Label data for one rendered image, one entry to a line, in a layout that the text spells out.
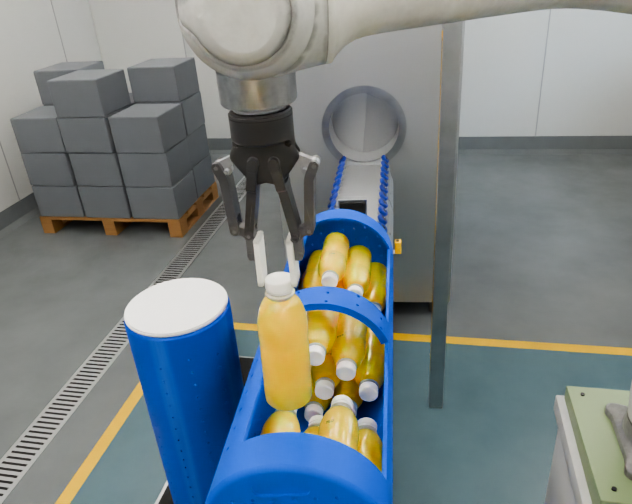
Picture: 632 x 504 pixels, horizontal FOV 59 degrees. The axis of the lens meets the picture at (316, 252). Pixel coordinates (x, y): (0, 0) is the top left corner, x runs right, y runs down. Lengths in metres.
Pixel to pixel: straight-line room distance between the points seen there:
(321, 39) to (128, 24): 5.96
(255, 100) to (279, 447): 0.48
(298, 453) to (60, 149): 3.98
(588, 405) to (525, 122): 4.77
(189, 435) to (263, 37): 1.38
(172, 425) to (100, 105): 3.00
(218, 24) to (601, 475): 0.95
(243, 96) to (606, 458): 0.87
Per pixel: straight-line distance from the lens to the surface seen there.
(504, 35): 5.67
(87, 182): 4.60
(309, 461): 0.83
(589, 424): 1.21
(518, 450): 2.57
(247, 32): 0.42
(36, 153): 4.75
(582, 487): 1.16
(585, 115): 5.94
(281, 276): 0.76
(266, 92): 0.63
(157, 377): 1.56
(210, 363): 1.54
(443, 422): 2.63
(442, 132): 2.03
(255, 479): 0.85
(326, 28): 0.47
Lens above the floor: 1.85
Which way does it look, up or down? 28 degrees down
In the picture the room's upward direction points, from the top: 4 degrees counter-clockwise
